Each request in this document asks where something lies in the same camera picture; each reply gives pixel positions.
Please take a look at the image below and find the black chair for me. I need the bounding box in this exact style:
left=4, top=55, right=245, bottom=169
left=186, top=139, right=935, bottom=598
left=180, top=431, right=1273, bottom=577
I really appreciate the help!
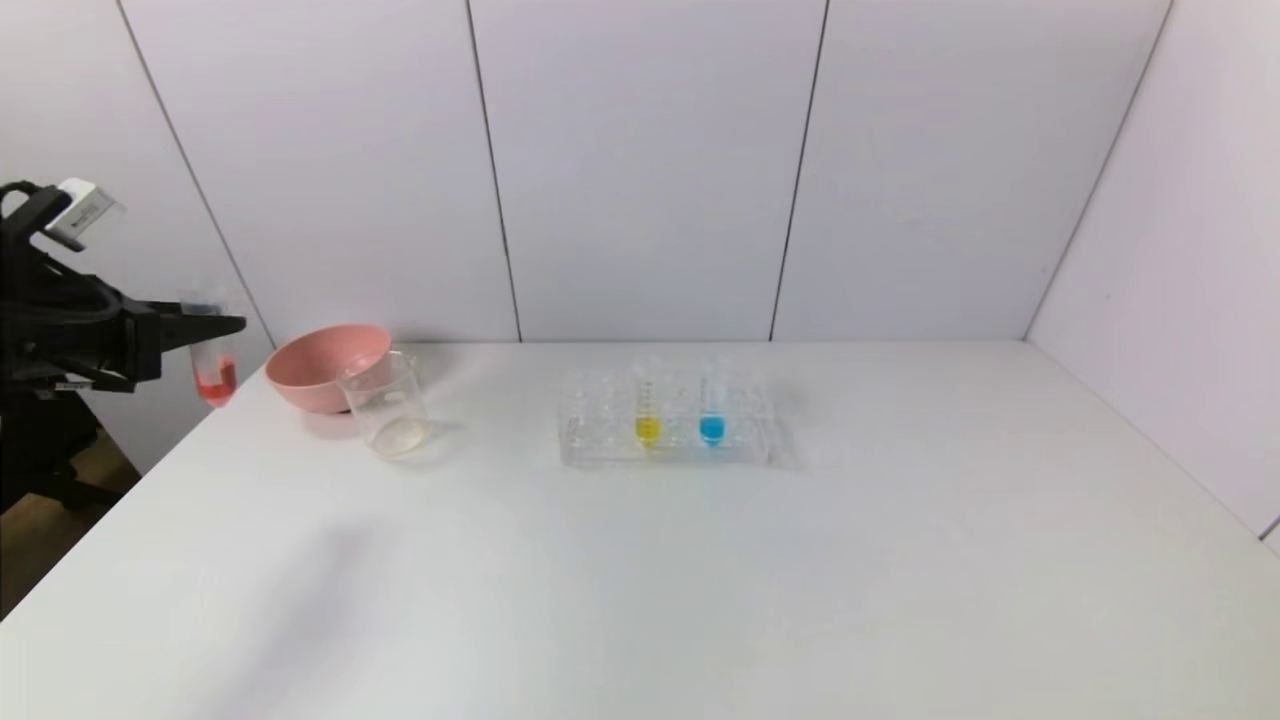
left=0, top=392, right=123, bottom=517

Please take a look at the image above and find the clear plastic test tube rack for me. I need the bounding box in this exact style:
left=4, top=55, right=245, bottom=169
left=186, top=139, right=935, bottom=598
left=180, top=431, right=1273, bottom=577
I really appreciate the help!
left=557, top=367, right=777, bottom=468

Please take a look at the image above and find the clear glass beaker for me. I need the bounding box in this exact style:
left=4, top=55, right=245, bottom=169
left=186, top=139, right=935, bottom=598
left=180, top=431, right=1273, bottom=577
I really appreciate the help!
left=337, top=350, right=435, bottom=460

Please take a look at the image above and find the red pigment test tube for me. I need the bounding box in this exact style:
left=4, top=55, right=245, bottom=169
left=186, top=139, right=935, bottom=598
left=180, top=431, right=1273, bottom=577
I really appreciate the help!
left=179, top=289, right=240, bottom=409

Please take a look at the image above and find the yellow pigment test tube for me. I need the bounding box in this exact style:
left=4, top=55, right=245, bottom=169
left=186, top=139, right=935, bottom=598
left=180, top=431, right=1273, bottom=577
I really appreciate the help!
left=635, top=353, right=664, bottom=449

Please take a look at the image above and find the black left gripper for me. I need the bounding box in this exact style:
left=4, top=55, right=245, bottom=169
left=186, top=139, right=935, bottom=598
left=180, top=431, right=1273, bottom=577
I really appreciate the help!
left=24, top=300, right=248, bottom=394

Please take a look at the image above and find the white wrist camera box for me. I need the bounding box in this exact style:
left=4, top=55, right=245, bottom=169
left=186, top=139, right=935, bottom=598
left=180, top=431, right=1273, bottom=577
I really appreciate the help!
left=44, top=177, right=127, bottom=252

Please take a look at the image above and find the pink bowl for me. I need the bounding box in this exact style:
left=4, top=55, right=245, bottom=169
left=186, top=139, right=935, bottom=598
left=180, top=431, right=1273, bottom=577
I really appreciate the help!
left=266, top=324, right=394, bottom=415

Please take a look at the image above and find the blue pigment test tube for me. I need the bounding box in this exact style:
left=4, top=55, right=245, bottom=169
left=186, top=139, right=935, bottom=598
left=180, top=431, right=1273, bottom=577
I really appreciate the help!
left=699, top=353, right=728, bottom=449

